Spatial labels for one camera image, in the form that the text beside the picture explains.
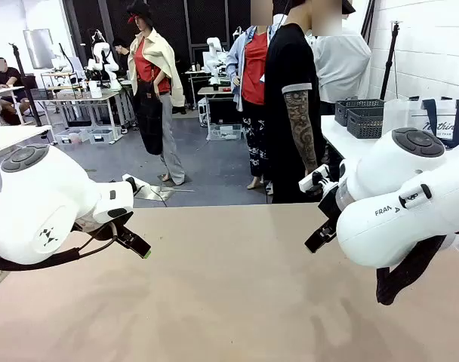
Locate thin black tripod stand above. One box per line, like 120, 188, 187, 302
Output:
8, 41, 44, 127

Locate translucent shopping bag navy handles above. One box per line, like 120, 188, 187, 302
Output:
382, 97, 459, 151

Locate mannequin red top blue shirt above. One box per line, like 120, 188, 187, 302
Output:
225, 22, 276, 190

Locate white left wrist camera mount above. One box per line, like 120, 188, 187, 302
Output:
122, 173, 152, 194

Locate tattooed right forearm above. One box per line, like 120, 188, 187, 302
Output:
282, 88, 319, 175

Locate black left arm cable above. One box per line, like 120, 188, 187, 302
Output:
0, 222, 119, 272

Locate grey lab workbench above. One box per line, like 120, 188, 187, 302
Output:
40, 87, 135, 143

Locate small grey lab table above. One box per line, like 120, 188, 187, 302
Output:
197, 85, 234, 114

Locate grey wall panel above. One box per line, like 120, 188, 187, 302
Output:
23, 29, 57, 70

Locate white computer tower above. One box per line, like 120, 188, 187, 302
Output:
197, 97, 212, 127

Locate mannequin cream jacket black hat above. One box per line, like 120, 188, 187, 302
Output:
125, 0, 187, 186

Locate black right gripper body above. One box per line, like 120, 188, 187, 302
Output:
317, 186, 342, 228

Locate clear storage bin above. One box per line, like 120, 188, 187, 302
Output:
54, 126, 122, 146
208, 122, 244, 142

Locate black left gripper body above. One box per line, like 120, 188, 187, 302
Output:
73, 210, 134, 242

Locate silver mannequin base plate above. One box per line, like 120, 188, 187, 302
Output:
138, 183, 197, 201

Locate person in black t-shirt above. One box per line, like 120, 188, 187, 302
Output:
264, 0, 357, 204

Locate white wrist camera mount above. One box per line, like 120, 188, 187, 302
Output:
298, 169, 338, 198
122, 173, 152, 194

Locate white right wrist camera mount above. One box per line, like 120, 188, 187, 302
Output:
298, 169, 338, 198

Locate white side table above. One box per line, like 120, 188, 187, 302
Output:
319, 115, 385, 164

